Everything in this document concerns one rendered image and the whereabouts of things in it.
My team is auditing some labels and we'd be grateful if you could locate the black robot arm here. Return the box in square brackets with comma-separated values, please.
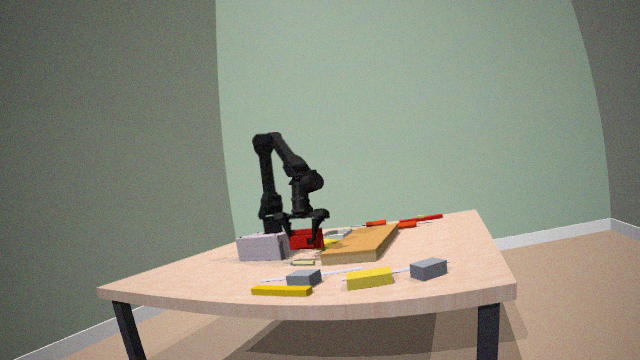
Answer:
[252, 132, 324, 234]

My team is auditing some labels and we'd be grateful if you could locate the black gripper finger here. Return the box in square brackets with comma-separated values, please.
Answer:
[312, 218, 325, 240]
[278, 220, 292, 241]

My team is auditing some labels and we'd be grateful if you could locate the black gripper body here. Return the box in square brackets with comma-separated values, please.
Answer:
[273, 194, 330, 221]

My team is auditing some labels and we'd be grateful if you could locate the orange-handled awl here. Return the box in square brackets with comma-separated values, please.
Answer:
[351, 220, 386, 227]
[398, 221, 434, 230]

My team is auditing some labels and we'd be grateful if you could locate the orange panel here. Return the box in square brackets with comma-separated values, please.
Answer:
[320, 223, 399, 266]

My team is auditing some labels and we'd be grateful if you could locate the red spirit level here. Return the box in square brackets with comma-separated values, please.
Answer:
[399, 214, 443, 223]

